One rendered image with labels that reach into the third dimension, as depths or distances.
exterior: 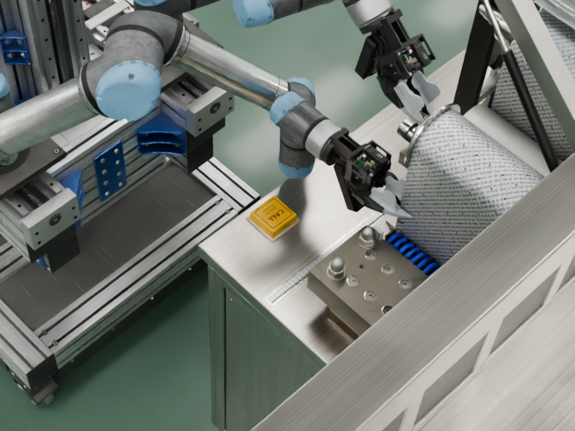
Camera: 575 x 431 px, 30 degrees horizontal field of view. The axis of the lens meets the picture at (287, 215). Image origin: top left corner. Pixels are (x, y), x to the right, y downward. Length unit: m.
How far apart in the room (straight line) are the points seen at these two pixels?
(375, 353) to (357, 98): 2.54
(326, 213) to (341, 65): 1.60
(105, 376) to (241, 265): 1.00
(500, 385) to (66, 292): 1.74
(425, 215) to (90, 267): 1.29
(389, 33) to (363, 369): 0.84
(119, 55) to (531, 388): 1.00
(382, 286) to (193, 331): 1.21
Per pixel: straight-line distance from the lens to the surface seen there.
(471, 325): 1.28
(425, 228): 2.04
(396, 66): 1.92
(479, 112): 2.06
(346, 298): 2.01
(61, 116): 2.14
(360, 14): 1.92
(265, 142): 3.57
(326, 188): 2.32
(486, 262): 1.33
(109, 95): 2.03
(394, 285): 2.04
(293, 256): 2.21
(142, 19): 2.11
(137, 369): 3.10
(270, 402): 2.47
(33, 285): 3.04
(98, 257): 3.06
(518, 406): 1.49
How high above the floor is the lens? 2.73
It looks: 54 degrees down
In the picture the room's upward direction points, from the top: 4 degrees clockwise
